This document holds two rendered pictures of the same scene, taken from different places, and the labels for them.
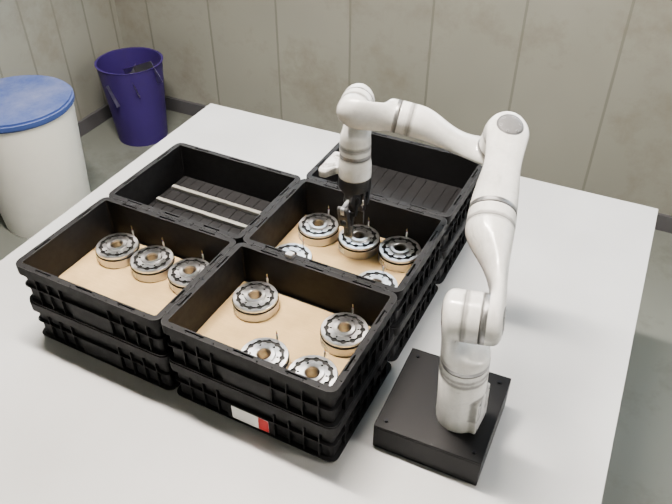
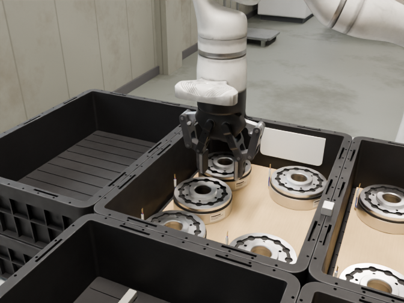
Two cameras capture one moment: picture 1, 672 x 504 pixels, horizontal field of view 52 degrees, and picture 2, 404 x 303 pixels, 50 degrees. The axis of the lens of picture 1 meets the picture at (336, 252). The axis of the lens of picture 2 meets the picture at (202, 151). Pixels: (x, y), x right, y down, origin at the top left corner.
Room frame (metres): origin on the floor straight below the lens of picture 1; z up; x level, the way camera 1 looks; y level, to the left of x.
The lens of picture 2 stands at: (1.38, 0.58, 1.28)
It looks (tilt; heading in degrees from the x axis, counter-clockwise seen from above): 28 degrees down; 268
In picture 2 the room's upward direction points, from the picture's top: straight up
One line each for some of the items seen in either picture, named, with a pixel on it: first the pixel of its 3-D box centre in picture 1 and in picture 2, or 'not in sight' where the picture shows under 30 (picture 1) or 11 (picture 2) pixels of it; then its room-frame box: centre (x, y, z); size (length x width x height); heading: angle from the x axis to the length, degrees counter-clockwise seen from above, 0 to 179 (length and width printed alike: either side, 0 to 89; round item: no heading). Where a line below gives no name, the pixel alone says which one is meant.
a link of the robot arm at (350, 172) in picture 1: (347, 160); (217, 70); (1.33, -0.03, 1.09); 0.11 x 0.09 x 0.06; 64
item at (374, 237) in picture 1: (359, 237); (202, 193); (1.35, -0.06, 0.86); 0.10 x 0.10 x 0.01
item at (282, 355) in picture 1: (263, 356); not in sight; (0.96, 0.15, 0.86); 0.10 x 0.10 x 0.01
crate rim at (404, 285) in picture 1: (346, 233); (240, 172); (1.29, -0.03, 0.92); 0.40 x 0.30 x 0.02; 63
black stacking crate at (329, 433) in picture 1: (285, 364); not in sight; (1.02, 0.11, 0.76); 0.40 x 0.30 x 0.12; 63
